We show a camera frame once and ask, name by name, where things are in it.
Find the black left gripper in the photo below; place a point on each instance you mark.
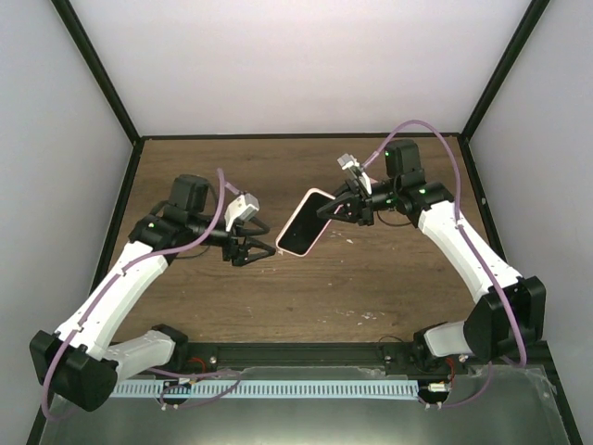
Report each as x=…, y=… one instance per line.
x=238, y=255

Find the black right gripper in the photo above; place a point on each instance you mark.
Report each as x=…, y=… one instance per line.
x=357, y=208

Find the plain pink phone case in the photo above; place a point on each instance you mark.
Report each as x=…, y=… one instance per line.
x=303, y=222

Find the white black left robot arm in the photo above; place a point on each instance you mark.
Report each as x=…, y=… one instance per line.
x=79, y=362

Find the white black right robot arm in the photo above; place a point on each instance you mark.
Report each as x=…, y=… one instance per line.
x=508, y=311

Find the light blue slotted strip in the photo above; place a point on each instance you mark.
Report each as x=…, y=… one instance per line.
x=272, y=389

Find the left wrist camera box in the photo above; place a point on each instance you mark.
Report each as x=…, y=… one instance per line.
x=244, y=207

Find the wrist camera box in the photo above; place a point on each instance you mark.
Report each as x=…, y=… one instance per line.
x=244, y=207
x=355, y=172

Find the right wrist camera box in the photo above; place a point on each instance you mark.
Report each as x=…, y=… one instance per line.
x=355, y=172

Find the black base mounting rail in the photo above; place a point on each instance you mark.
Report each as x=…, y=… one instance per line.
x=388, y=354

